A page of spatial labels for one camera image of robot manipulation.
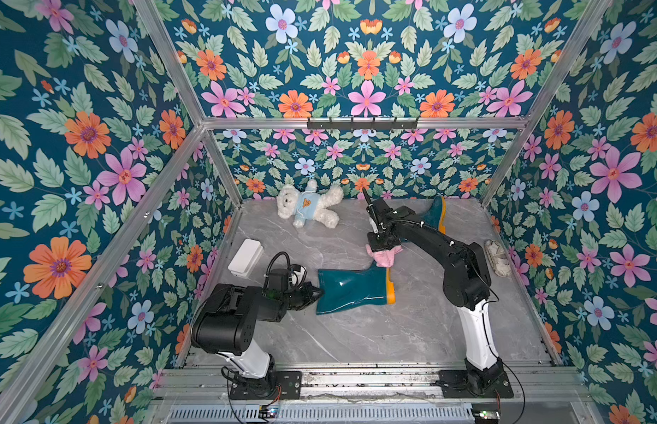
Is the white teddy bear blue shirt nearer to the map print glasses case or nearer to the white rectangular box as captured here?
the white rectangular box

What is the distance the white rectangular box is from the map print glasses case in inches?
35.5

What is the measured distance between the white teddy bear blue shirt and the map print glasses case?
0.61 m

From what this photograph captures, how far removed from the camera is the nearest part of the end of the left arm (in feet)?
2.53

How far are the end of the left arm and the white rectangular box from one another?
22cm

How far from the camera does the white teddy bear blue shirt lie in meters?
1.07

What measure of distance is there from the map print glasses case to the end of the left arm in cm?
67

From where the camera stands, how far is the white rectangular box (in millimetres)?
953

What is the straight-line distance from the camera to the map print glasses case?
96 cm

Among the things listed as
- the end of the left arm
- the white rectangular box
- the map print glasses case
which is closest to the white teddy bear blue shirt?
the white rectangular box

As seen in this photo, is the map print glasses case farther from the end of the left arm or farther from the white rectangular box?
the white rectangular box
